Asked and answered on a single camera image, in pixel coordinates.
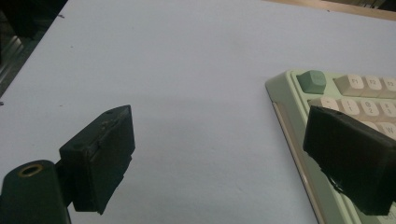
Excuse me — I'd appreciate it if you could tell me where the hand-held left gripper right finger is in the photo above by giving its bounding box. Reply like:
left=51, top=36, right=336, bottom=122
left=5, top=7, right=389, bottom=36
left=303, top=105, right=396, bottom=217

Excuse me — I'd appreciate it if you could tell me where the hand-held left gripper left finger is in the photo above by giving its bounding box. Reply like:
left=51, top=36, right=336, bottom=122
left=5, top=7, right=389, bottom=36
left=55, top=105, right=136, bottom=216

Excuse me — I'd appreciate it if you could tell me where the green and cream keyboard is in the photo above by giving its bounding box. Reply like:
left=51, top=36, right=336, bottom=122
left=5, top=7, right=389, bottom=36
left=264, top=68, right=396, bottom=224

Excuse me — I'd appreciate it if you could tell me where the white table mat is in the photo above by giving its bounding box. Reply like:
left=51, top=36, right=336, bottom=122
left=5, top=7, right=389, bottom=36
left=0, top=0, right=396, bottom=224

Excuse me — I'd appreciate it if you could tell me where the wooden table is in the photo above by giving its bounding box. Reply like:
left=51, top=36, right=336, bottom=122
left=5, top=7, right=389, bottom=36
left=264, top=0, right=396, bottom=22

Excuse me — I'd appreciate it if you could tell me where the metal floor rail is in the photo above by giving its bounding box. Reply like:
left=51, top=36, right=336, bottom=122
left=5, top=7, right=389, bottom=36
left=0, top=35, right=25, bottom=96

